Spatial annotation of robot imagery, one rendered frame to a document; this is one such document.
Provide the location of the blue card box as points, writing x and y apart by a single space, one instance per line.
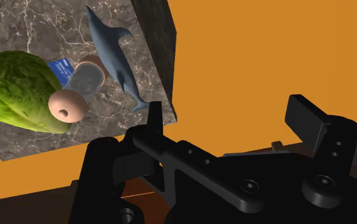
61 69

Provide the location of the clear bottle with pink ends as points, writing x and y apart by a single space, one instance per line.
69 105

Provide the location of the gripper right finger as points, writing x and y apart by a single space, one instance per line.
308 122

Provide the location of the grey marble table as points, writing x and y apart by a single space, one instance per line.
26 24

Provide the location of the green lettuce head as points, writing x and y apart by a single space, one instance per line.
13 90

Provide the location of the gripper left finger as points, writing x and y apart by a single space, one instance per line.
196 164

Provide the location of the grey dolphin figure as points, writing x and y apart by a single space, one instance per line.
110 46

